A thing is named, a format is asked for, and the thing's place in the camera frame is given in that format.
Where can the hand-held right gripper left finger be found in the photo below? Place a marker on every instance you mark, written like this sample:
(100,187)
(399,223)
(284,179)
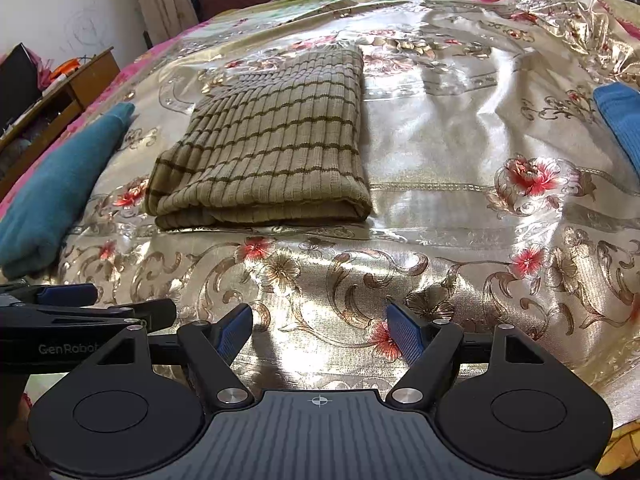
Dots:
(235,331)

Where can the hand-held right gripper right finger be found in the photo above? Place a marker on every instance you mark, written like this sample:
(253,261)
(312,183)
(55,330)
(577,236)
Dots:
(405,334)

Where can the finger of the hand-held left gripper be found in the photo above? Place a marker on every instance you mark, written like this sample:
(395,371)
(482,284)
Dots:
(100,316)
(65,293)

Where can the beige striped knit sweater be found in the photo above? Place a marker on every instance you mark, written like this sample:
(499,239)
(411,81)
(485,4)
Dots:
(280,150)

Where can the teal knit sweater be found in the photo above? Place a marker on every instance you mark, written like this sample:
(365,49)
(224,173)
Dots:
(55,185)

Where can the gold floral satin bedspread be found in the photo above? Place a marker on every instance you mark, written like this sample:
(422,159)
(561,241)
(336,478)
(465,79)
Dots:
(450,160)

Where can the wooden side cabinet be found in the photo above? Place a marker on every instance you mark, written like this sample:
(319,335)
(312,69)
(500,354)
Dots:
(75,95)

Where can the black screen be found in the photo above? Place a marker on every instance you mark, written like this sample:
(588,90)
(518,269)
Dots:
(15,80)

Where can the orange object on desk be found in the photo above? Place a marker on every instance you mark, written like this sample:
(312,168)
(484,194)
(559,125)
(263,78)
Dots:
(65,67)

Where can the pink floral blanket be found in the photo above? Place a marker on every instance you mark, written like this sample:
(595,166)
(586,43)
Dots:
(150,52)

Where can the blue knit garment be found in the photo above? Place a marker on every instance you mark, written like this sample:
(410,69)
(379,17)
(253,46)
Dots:
(622,120)

